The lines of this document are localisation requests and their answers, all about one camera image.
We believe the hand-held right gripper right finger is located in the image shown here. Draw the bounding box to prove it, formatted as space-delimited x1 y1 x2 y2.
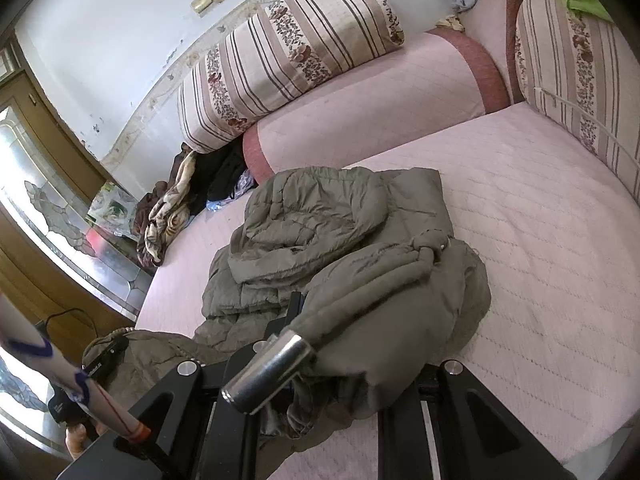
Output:
380 359 576 480

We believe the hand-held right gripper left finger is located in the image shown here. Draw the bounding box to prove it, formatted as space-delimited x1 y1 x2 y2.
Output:
57 290 311 480

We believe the olive quilted jacket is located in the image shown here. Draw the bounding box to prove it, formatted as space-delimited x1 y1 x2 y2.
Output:
82 165 493 453

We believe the person's left hand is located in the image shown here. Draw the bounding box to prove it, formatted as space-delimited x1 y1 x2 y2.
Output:
65 422 90 461

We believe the white rod with blue marks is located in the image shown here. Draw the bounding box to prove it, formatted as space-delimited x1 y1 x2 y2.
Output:
0 292 151 443

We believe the blue plastic bag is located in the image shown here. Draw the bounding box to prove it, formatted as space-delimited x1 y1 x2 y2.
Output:
205 170 256 211

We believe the green printed box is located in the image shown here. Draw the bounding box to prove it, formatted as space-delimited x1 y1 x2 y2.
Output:
87 182 138 238

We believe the brown patterned blanket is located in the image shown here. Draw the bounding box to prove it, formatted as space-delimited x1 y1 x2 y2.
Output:
132 142 201 268

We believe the black cloth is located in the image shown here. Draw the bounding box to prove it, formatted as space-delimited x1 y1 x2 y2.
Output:
192 142 248 211

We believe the wooden door with leaded glass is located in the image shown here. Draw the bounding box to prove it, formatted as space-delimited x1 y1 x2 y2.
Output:
0 40 163 456

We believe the pink maroon backrest cushion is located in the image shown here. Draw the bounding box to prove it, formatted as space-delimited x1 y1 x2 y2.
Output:
457 0 556 106
242 27 511 186

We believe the striped floral cushion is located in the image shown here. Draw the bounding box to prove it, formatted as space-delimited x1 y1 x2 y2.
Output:
177 0 406 155
515 0 640 196

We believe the black cable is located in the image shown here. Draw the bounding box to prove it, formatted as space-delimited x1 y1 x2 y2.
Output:
42 307 101 341

